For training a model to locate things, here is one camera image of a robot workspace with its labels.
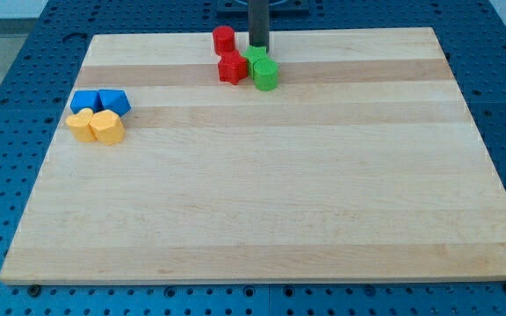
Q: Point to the green cylinder block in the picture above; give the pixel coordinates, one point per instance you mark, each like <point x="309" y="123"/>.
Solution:
<point x="265" y="74"/>

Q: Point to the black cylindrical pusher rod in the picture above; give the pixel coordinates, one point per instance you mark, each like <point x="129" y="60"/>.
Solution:
<point x="259" y="23"/>

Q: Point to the yellow heart block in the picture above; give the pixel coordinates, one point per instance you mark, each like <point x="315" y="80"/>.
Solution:
<point x="79" y="125"/>

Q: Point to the green star block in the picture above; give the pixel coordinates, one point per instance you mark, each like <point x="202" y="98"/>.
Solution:
<point x="252" y="54"/>

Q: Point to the blue cube block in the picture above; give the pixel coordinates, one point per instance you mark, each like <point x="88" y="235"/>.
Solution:
<point x="86" y="99"/>

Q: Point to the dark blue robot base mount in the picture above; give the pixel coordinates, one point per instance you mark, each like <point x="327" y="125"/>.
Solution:
<point x="230" y="8"/>

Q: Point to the yellow hexagon block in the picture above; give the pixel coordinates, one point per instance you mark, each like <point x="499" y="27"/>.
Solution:
<point x="107" y="127"/>

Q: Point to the red star block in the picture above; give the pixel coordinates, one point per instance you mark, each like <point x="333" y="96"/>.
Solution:
<point x="232" y="67"/>

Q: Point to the red cylinder block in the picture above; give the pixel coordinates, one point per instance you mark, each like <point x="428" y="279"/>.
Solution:
<point x="223" y="39"/>

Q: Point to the blue pentagon block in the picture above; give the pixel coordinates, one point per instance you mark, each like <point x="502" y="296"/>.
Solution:
<point x="115" y="100"/>

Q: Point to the light wooden board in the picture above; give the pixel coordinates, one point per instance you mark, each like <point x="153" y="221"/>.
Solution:
<point x="364" y="165"/>

